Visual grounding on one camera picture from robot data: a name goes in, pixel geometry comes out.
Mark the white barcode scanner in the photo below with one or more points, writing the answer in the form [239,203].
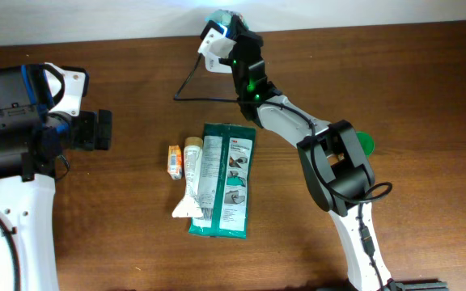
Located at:
[217,64]

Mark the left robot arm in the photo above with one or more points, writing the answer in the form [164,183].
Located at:
[40,118]

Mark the green 3M wipes pack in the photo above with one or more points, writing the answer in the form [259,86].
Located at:
[223,186]

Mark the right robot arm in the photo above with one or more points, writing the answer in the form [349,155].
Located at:
[336,169]

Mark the mint green wipes packet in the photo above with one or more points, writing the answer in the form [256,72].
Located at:
[225,17]

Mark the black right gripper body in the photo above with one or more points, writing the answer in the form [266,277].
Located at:
[243,41]

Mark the green lid jar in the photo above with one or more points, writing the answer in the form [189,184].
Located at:
[367,143]

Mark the orange tissue packet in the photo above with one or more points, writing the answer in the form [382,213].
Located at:
[174,162]

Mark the white cream tube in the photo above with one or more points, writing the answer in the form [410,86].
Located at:
[189,205]

